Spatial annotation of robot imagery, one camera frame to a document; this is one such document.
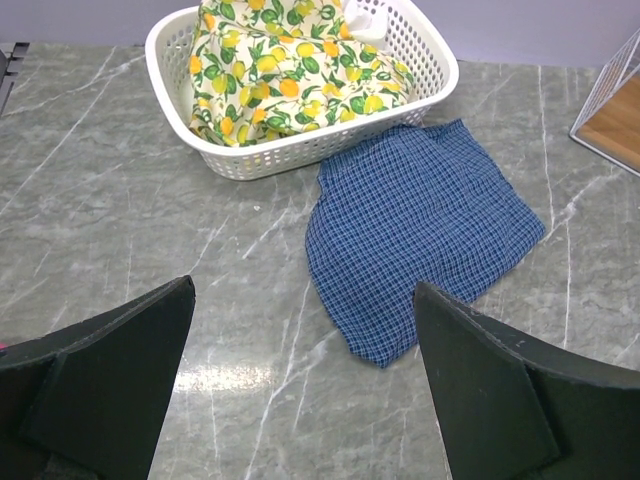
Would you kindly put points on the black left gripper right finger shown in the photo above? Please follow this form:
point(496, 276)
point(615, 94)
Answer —
point(511, 406)

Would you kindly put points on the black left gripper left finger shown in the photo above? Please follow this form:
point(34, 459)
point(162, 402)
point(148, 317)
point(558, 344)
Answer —
point(95, 394)

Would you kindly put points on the blue checkered cloth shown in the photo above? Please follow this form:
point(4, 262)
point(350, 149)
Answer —
point(410, 205)

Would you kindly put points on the white plastic laundry basket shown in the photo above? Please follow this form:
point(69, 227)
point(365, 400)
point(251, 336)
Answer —
point(410, 35)

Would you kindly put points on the lemon print cloth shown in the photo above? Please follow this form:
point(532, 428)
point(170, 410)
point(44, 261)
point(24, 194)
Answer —
point(264, 70)

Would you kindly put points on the white wire wooden shelf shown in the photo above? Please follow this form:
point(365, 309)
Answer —
point(608, 122)

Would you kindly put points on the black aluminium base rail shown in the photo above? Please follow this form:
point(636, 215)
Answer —
point(12, 57)

